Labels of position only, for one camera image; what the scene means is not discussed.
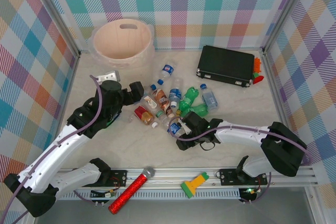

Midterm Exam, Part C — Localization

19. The clear bottle blue round logo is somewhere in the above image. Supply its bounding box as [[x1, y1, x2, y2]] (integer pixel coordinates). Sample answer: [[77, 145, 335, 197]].
[[156, 62, 176, 86]]

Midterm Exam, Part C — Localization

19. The aluminium frame post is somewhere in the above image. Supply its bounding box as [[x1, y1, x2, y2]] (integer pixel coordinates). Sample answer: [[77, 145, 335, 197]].
[[261, 0, 310, 54], [31, 0, 81, 58]]

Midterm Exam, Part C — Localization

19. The small wired connector board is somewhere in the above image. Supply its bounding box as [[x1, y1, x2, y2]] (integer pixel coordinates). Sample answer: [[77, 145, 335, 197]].
[[90, 188, 118, 200], [240, 186, 263, 204]]

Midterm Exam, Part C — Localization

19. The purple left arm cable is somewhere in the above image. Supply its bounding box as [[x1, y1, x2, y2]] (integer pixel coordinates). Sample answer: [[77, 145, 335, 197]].
[[0, 75, 106, 224]]

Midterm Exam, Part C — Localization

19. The blue label water bottle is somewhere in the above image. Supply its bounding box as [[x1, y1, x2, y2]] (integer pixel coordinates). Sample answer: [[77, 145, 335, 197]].
[[167, 77, 184, 109]]

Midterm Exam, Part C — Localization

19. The brown label drink bottle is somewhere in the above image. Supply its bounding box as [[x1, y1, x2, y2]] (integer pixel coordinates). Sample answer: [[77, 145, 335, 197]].
[[152, 88, 176, 119]]

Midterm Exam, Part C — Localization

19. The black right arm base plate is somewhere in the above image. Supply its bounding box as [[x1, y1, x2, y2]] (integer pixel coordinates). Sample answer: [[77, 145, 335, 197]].
[[219, 168, 268, 186]]

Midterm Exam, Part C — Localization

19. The white label bottle green neck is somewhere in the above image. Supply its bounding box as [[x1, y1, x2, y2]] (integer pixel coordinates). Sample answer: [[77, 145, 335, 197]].
[[142, 94, 169, 126]]

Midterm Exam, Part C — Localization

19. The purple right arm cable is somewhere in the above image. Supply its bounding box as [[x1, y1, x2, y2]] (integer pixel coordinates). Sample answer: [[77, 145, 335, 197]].
[[167, 118, 313, 205]]

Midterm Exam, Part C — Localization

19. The orange toy brick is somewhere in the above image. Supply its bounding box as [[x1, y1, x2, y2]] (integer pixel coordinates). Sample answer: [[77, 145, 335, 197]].
[[253, 57, 263, 74]]

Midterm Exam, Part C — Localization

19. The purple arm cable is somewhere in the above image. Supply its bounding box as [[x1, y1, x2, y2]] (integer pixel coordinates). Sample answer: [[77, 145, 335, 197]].
[[0, 75, 106, 224], [167, 118, 313, 205]]

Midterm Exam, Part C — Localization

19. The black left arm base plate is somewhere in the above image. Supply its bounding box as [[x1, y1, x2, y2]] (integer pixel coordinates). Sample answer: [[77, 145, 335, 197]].
[[104, 168, 129, 188]]

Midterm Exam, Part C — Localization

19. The red glitter toy microphone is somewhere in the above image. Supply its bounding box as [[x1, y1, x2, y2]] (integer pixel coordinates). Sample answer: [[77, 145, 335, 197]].
[[108, 166, 156, 215]]

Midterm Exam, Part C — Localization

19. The green crushed plastic bottle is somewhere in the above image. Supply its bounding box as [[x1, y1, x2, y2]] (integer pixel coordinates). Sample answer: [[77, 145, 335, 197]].
[[187, 102, 211, 117]]

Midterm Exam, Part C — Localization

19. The beige round plastic bin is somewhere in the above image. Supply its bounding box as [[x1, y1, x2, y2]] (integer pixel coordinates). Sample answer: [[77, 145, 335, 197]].
[[90, 18, 156, 68]]

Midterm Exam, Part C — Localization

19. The clear bottle blue cap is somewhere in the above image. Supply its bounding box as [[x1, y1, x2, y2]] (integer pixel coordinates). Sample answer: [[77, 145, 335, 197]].
[[199, 83, 220, 111]]

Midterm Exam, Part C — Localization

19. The aluminium front rail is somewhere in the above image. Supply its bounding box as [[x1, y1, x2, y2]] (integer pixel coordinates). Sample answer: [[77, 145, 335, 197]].
[[28, 166, 320, 191]]

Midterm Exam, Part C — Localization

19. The aluminium side rail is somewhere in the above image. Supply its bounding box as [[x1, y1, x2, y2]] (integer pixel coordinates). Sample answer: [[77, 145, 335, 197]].
[[262, 50, 301, 168]]

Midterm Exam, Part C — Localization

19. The slotted metal cable tray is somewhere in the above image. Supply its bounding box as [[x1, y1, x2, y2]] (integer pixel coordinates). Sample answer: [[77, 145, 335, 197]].
[[41, 190, 241, 201]]

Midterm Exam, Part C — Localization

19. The green crushed bottle yellow cap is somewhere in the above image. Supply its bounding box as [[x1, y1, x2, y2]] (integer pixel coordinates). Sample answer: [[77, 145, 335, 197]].
[[176, 87, 201, 116]]

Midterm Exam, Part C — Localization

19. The black hard case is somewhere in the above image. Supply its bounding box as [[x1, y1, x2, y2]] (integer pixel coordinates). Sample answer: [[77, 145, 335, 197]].
[[195, 45, 257, 88]]

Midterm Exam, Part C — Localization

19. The green yellow orange toy block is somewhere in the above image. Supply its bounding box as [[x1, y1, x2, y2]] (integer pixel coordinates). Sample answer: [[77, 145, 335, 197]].
[[180, 172, 211, 198]]

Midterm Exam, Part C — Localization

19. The red label amber drink bottle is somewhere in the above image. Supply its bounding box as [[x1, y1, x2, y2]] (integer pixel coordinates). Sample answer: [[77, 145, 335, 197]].
[[134, 105, 160, 130]]

